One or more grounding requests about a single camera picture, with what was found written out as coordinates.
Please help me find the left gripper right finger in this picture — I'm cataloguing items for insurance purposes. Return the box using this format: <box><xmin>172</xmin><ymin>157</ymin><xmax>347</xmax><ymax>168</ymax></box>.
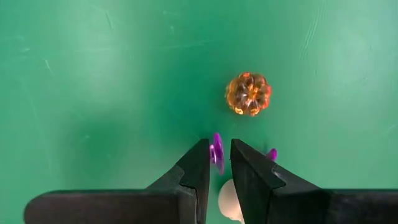
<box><xmin>230</xmin><ymin>139</ymin><xmax>398</xmax><ymax>224</ymax></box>

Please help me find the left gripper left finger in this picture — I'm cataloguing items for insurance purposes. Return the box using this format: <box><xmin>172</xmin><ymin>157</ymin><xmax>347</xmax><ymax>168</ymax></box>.
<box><xmin>24</xmin><ymin>139</ymin><xmax>211</xmax><ymax>224</ymax></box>

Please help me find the purple bat decoration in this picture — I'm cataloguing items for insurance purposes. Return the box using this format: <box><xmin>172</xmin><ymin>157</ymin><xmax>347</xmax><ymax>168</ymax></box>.
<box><xmin>266</xmin><ymin>147</ymin><xmax>279</xmax><ymax>162</ymax></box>
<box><xmin>209</xmin><ymin>133</ymin><xmax>225</xmax><ymax>175</ymax></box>

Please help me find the orange pumpkin decoration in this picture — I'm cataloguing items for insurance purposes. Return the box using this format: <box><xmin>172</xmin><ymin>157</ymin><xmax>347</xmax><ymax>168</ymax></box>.
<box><xmin>225</xmin><ymin>72</ymin><xmax>274</xmax><ymax>118</ymax></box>

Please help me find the white skull decoration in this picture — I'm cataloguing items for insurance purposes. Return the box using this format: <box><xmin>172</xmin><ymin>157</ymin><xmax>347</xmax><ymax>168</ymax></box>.
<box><xmin>217</xmin><ymin>179</ymin><xmax>246</xmax><ymax>224</ymax></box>

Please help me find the green table mat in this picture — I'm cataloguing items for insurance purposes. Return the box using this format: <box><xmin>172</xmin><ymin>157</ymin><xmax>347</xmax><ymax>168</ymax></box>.
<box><xmin>0</xmin><ymin>0</ymin><xmax>398</xmax><ymax>224</ymax></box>

